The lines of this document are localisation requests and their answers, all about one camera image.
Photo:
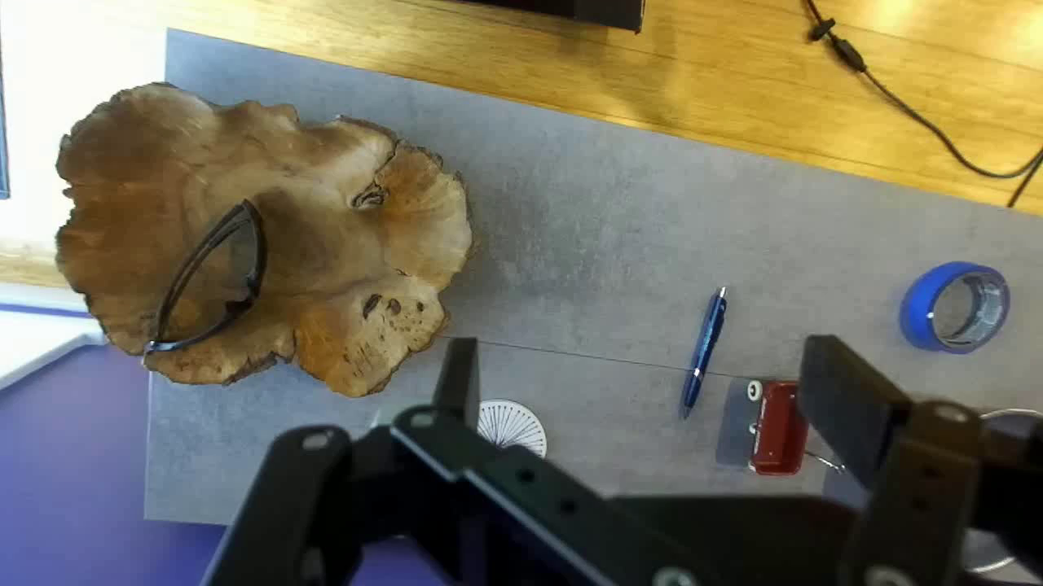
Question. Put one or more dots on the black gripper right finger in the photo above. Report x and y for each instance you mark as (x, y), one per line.
(859, 413)

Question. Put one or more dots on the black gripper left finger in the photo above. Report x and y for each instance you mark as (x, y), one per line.
(316, 499)

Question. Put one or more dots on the red metal tin box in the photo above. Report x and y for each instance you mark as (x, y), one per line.
(782, 427)

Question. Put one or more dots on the blue tape roll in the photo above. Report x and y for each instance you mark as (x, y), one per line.
(925, 314)

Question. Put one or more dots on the blue pen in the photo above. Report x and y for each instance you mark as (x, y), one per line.
(707, 345)

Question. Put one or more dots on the white disc with radial lines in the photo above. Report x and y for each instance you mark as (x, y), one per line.
(514, 423)

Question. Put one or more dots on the brown burl wood bowl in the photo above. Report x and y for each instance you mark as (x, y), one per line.
(329, 262)

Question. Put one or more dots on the dark sunglasses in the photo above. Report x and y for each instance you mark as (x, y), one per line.
(253, 246)

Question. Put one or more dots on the grey concrete-look table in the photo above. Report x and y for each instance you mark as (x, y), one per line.
(609, 248)

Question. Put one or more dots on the black box on floor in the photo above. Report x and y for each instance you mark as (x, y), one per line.
(565, 10)

